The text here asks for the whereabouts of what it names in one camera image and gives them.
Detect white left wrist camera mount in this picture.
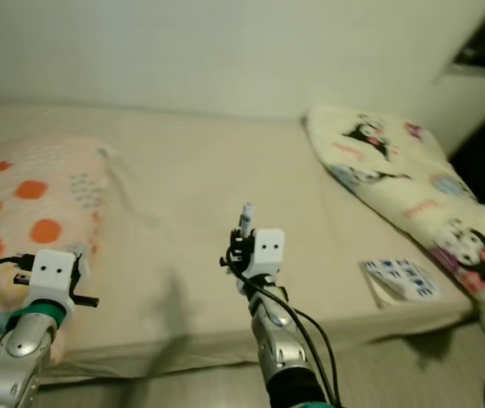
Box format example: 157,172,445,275
33,248,78,309

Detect white book blue letters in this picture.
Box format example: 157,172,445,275
361,259,441,309

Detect cream cartoon print blanket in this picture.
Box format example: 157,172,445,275
304,105,485,341

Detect pink pillow orange spots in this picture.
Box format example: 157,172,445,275
0,136,133,366

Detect white pen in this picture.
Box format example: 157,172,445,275
240,202,257,239

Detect bed with beige sheet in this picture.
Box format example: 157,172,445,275
0,104,485,388

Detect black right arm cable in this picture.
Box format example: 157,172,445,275
223,255,341,408

